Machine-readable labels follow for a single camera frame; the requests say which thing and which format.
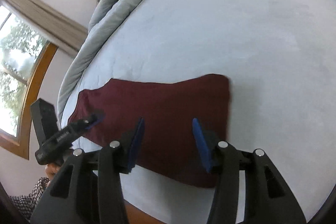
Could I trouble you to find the maroon pants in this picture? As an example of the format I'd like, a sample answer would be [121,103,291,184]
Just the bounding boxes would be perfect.
[68,74,231,188]

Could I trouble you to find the person left hand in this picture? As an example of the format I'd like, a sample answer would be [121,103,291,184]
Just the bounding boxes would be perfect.
[45,163,61,181]

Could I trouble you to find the black white patterned sleeve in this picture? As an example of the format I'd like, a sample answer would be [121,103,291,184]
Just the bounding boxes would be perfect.
[9,177,50,221]

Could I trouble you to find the wooden framed window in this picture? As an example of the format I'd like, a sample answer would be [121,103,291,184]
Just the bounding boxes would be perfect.
[1,2,58,159]

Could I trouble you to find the beige curtain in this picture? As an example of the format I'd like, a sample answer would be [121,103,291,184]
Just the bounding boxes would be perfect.
[3,0,87,57]

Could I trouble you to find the white bed sheet mattress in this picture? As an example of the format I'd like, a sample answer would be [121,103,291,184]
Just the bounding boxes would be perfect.
[60,0,335,221]

